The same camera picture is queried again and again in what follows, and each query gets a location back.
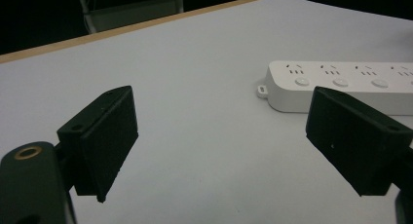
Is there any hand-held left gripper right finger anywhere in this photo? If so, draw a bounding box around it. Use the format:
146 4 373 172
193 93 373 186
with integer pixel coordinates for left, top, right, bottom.
305 86 413 197

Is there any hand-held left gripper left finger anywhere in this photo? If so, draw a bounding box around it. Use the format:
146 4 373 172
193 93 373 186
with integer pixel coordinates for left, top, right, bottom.
56 85 140 204

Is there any white power strip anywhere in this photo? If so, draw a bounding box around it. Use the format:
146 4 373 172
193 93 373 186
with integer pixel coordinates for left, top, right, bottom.
256 60 413 117

